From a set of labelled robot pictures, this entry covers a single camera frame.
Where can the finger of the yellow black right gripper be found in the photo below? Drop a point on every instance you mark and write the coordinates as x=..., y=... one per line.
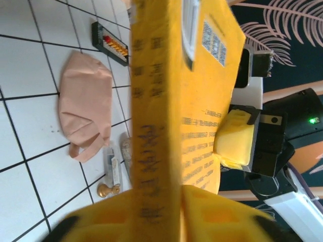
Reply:
x=234, y=141

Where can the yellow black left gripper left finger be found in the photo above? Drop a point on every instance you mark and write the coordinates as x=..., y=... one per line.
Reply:
x=101, y=221

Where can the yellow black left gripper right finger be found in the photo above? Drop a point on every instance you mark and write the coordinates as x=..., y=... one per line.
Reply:
x=222, y=221

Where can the yellow book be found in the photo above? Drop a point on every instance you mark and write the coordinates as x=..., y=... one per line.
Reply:
x=156, y=100

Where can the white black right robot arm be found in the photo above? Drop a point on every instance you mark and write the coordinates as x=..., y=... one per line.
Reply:
x=297, y=216

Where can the gold chess pawn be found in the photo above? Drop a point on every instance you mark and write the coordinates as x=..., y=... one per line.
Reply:
x=104, y=191

